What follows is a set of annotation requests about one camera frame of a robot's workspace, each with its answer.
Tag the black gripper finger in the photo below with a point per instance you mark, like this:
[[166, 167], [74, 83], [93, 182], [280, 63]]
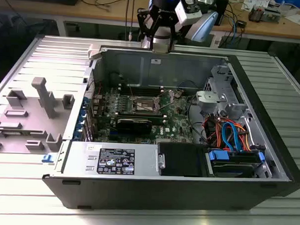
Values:
[[173, 29], [141, 18]]

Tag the silver CPU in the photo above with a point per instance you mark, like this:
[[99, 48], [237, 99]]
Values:
[[159, 48]]

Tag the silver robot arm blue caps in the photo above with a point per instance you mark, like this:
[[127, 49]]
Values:
[[204, 28]]

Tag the black CPU socket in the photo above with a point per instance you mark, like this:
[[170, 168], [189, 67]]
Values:
[[144, 103]]

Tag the black plastic bay cover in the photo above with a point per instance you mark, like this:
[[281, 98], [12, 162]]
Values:
[[180, 159]]

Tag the tall black box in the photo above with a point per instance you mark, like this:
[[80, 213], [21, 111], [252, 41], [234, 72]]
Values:
[[223, 9]]

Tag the black cylindrical part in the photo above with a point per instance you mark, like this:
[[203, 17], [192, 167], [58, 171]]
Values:
[[113, 79]]

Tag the small black adapter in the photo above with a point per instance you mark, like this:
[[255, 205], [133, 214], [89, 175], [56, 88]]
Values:
[[241, 24]]

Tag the silver metal drive cage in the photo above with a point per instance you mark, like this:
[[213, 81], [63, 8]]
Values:
[[209, 97]]

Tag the white printed card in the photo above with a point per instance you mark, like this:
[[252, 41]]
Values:
[[248, 3]]

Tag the metal heat sink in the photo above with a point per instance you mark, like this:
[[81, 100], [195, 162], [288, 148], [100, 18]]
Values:
[[255, 15]]

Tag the wooden desk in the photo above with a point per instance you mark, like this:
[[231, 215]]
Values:
[[57, 9]]

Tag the green motherboard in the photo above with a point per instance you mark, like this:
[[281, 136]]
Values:
[[174, 123]]

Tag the grey circuit device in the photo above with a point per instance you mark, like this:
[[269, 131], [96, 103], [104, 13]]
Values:
[[271, 14]]

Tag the blue card retention clip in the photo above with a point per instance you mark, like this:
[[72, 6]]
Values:
[[85, 101], [77, 135], [83, 113], [80, 123]]

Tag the black graphics card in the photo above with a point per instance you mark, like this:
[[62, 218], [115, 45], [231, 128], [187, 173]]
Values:
[[133, 128]]

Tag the white paper sheets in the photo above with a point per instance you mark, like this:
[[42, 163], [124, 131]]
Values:
[[298, 19]]

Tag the grey parts rack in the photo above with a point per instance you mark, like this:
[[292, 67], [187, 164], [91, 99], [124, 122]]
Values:
[[36, 118]]

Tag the hard disk in blue carrier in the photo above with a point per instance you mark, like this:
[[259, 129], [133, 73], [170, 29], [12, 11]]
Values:
[[234, 161]]

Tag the silver power supply with label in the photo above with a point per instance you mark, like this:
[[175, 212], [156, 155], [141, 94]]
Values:
[[77, 159]]

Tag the black open PC case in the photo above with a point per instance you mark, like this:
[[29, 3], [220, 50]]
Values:
[[162, 194]]

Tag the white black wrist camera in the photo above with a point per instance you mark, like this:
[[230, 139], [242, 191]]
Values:
[[190, 16]]

